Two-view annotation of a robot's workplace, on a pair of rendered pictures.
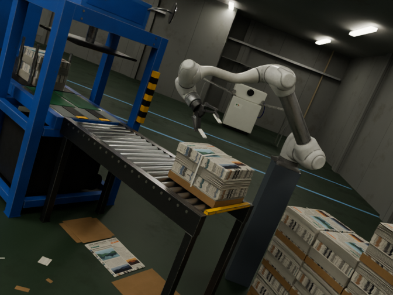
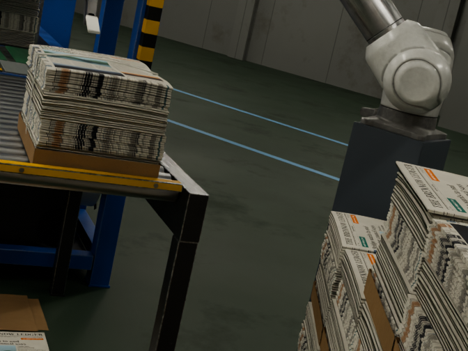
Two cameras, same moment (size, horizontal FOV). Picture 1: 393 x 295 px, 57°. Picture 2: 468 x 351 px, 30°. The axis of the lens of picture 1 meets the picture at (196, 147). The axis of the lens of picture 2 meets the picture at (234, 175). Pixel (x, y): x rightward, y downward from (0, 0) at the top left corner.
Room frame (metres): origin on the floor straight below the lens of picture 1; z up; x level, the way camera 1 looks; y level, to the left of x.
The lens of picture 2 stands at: (0.49, -1.53, 1.30)
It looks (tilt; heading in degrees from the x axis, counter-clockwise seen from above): 13 degrees down; 32
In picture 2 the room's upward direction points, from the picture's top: 13 degrees clockwise
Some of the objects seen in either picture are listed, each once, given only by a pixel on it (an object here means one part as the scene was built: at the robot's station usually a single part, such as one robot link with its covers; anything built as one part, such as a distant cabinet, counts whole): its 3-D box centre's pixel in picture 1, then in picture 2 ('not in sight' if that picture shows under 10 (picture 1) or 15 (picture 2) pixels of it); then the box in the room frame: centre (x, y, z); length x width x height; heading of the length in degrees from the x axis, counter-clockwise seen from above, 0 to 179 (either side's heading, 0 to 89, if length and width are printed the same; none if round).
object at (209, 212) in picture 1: (228, 208); (88, 175); (1.91, -0.29, 0.81); 0.43 x 0.03 x 0.02; 145
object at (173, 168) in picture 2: (175, 165); (128, 145); (2.50, 0.10, 0.74); 1.34 x 0.05 x 0.12; 55
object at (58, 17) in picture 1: (37, 115); not in sight; (2.36, 1.08, 0.77); 0.09 x 0.09 x 1.55; 55
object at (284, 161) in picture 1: (285, 161); (399, 118); (2.67, -0.65, 1.03); 0.22 x 0.18 x 0.06; 90
